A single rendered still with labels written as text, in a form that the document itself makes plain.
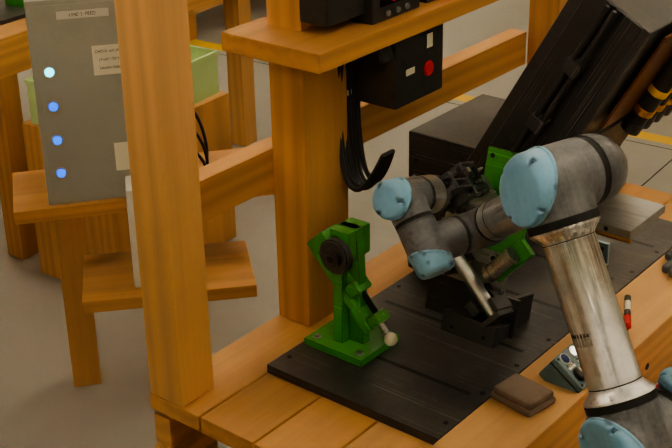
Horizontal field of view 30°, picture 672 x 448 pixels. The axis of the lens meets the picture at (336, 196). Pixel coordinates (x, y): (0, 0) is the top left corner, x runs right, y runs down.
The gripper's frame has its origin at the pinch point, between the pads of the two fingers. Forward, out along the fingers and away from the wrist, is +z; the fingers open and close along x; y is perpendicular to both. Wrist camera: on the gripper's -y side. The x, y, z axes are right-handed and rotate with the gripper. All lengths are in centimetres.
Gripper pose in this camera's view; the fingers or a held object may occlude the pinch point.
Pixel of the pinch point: (478, 191)
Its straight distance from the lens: 258.9
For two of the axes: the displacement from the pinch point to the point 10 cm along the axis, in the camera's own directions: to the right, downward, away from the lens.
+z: 6.1, -0.7, 7.9
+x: -4.4, -8.6, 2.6
